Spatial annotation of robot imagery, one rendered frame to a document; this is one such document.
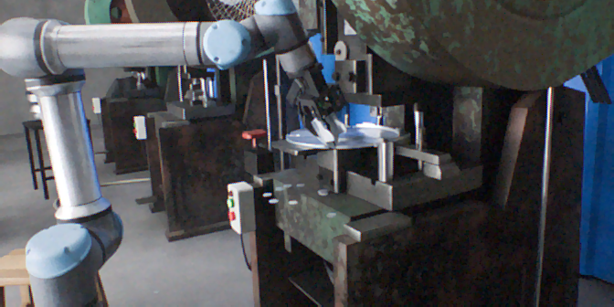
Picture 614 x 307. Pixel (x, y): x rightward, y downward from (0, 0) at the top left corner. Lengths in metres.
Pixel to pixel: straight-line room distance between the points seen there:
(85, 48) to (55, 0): 6.76
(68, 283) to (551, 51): 0.99
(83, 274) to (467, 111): 0.97
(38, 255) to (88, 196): 0.17
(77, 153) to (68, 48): 0.26
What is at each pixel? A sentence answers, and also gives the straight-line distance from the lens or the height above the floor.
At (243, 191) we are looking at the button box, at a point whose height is 0.62.
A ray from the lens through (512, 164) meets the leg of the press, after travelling 1.30.
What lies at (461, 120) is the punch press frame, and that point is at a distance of 1.32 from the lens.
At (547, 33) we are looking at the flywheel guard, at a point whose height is 1.02.
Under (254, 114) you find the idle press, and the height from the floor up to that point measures 0.64.
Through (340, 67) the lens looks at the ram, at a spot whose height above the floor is 0.96.
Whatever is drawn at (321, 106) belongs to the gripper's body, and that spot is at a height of 0.89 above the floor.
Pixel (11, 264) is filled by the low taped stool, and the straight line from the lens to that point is 1.91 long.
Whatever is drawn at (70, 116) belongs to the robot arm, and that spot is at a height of 0.90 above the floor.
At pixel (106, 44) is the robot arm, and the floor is 1.03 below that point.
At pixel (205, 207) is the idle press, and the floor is 0.13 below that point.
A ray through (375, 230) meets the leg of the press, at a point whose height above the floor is 0.64.
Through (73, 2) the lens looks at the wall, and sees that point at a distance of 7.66.
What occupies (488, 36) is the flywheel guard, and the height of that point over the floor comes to 1.02.
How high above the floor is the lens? 1.02
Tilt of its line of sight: 11 degrees down
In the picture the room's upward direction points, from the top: 2 degrees counter-clockwise
